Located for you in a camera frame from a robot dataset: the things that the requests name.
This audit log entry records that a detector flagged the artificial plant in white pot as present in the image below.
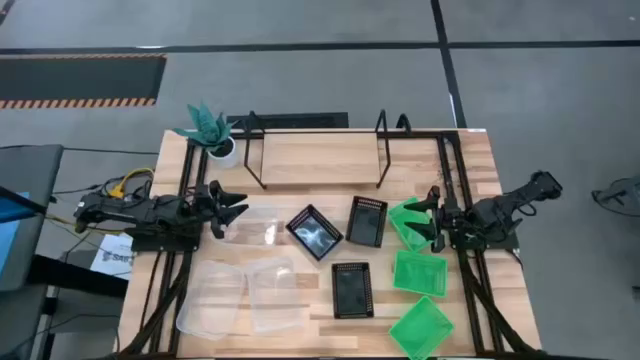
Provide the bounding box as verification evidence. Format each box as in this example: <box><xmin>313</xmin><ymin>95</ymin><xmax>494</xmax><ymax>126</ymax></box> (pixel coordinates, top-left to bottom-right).
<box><xmin>172</xmin><ymin>99</ymin><xmax>241</xmax><ymax>170</ymax></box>

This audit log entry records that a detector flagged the black side bench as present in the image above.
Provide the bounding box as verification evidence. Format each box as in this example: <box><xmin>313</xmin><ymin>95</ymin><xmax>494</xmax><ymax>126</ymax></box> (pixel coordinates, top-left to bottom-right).
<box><xmin>27</xmin><ymin>254</ymin><xmax>130</xmax><ymax>300</ymax></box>

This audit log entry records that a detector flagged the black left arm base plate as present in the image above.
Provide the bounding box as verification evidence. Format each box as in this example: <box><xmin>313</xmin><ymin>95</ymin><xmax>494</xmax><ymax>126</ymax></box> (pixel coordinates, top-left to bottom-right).
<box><xmin>130</xmin><ymin>219</ymin><xmax>204</xmax><ymax>253</ymax></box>

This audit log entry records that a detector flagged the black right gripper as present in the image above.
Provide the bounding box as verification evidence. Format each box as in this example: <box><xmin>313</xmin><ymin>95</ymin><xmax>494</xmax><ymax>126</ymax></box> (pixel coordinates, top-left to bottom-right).
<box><xmin>402</xmin><ymin>185</ymin><xmax>469</xmax><ymax>253</ymax></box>

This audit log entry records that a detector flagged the black plastic basket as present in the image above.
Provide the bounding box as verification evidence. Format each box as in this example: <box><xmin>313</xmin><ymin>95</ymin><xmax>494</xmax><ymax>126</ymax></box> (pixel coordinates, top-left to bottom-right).
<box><xmin>285</xmin><ymin>203</ymin><xmax>345</xmax><ymax>262</ymax></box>
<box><xmin>345</xmin><ymin>195</ymin><xmax>389</xmax><ymax>249</ymax></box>
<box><xmin>331</xmin><ymin>261</ymin><xmax>375</xmax><ymax>320</ymax></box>

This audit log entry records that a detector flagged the yellow cable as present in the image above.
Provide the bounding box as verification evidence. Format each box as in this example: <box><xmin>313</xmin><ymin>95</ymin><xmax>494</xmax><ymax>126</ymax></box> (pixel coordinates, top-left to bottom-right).
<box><xmin>107</xmin><ymin>168</ymin><xmax>155</xmax><ymax>199</ymax></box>

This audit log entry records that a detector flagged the grey cart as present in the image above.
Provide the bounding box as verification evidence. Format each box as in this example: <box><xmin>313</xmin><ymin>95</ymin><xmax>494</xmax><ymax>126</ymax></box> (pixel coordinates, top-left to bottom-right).
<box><xmin>0</xmin><ymin>144</ymin><xmax>65</xmax><ymax>292</ymax></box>

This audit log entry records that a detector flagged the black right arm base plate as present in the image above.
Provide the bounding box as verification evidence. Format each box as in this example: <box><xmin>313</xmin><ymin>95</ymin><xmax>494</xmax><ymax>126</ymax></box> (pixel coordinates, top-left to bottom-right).
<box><xmin>447</xmin><ymin>214</ymin><xmax>520</xmax><ymax>251</ymax></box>

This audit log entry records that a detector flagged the green plastic basket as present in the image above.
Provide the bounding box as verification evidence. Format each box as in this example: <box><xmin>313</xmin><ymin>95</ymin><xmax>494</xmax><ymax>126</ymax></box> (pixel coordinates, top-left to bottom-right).
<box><xmin>392</xmin><ymin>249</ymin><xmax>449</xmax><ymax>299</ymax></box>
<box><xmin>388</xmin><ymin>295</ymin><xmax>456</xmax><ymax>360</ymax></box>
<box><xmin>387</xmin><ymin>196</ymin><xmax>436</xmax><ymax>253</ymax></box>

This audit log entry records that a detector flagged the black hazard-striped floor mat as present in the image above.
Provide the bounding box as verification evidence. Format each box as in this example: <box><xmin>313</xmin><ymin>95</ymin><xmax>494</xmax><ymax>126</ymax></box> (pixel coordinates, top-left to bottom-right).
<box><xmin>0</xmin><ymin>53</ymin><xmax>168</xmax><ymax>110</ymax></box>

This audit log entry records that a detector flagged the white printed paper sheet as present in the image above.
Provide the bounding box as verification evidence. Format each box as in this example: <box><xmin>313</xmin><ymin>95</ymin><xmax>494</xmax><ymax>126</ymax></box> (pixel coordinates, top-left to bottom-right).
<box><xmin>89</xmin><ymin>233</ymin><xmax>135</xmax><ymax>280</ymax></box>

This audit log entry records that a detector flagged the clear plastic basket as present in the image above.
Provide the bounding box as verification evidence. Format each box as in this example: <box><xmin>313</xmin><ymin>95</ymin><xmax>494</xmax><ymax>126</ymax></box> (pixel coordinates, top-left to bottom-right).
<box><xmin>175</xmin><ymin>259</ymin><xmax>246</xmax><ymax>341</ymax></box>
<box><xmin>214</xmin><ymin>207</ymin><xmax>281</xmax><ymax>249</ymax></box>
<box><xmin>244</xmin><ymin>257</ymin><xmax>307</xmax><ymax>335</ymax></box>

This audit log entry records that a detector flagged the black aluminium rig frame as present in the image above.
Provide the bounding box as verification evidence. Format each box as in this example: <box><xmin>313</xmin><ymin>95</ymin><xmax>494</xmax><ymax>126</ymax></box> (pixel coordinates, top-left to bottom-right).
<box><xmin>119</xmin><ymin>128</ymin><xmax>546</xmax><ymax>359</ymax></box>

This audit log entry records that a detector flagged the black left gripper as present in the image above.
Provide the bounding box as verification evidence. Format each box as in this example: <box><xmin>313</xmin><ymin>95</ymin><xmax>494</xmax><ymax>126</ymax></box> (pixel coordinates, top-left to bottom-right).
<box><xmin>187</xmin><ymin>180</ymin><xmax>250</xmax><ymax>240</ymax></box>

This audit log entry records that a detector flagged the black chair base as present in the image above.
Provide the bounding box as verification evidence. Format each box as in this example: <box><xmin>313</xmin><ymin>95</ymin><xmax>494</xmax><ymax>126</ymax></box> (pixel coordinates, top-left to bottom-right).
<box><xmin>591</xmin><ymin>174</ymin><xmax>640</xmax><ymax>217</ymax></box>

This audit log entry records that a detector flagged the blue panel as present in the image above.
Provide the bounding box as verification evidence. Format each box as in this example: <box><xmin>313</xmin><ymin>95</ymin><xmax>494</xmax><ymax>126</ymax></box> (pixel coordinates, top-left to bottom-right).
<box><xmin>0</xmin><ymin>192</ymin><xmax>31</xmax><ymax>276</ymax></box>

